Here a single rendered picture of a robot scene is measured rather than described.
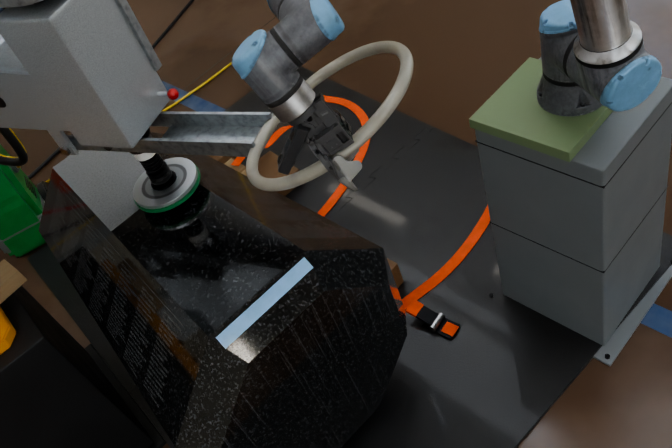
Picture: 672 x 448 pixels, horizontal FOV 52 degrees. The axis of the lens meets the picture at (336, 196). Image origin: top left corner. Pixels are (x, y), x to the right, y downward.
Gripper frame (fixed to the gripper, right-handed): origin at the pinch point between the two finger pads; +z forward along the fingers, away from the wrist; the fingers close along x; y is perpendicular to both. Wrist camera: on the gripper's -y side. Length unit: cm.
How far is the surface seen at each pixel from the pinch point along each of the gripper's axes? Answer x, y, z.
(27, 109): 53, -72, -46
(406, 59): 18.4, 23.2, -7.6
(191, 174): 58, -54, -1
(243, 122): 42.6, -24.2, -9.7
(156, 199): 52, -65, -3
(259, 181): 9.1, -19.0, -7.8
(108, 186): 73, -86, -9
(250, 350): 2, -50, 26
